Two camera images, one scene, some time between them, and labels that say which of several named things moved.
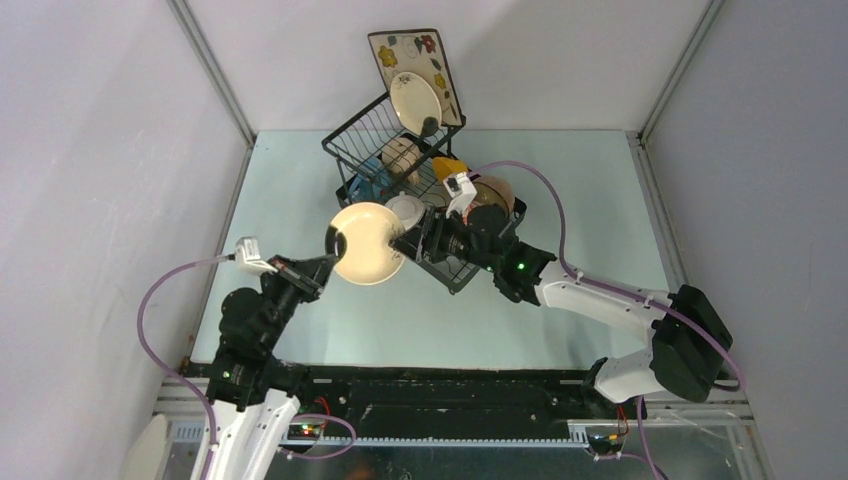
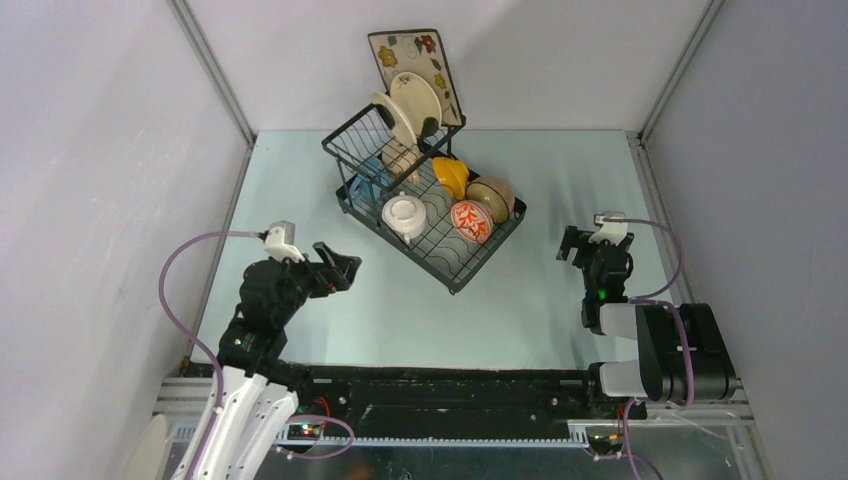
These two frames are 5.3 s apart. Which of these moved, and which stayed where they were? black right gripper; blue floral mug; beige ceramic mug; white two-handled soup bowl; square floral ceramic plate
Moved: black right gripper
Stayed: white two-handled soup bowl; beige ceramic mug; square floral ceramic plate; blue floral mug
